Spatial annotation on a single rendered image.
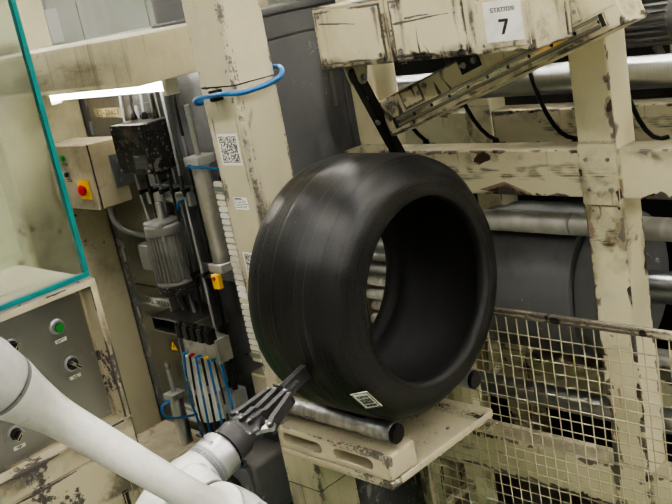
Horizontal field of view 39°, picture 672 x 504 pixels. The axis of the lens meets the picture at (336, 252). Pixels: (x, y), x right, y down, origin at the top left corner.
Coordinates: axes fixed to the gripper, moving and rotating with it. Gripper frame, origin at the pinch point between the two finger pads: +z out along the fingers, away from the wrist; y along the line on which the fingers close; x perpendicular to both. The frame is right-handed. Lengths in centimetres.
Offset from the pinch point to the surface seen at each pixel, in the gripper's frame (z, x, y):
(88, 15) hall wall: 537, 45, 919
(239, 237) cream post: 27.1, -14.7, 37.7
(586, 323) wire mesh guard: 59, 24, -29
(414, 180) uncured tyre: 39.6, -24.0, -11.9
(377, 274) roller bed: 60, 18, 34
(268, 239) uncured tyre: 14.5, -24.2, 8.7
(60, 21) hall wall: 498, 36, 919
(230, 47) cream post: 39, -57, 28
